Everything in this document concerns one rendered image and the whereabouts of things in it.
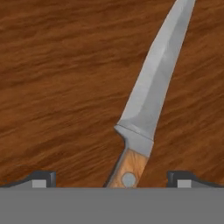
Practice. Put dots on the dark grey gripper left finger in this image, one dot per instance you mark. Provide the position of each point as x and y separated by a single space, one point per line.
43 176

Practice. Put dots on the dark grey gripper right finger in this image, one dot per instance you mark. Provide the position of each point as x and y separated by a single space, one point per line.
178 176

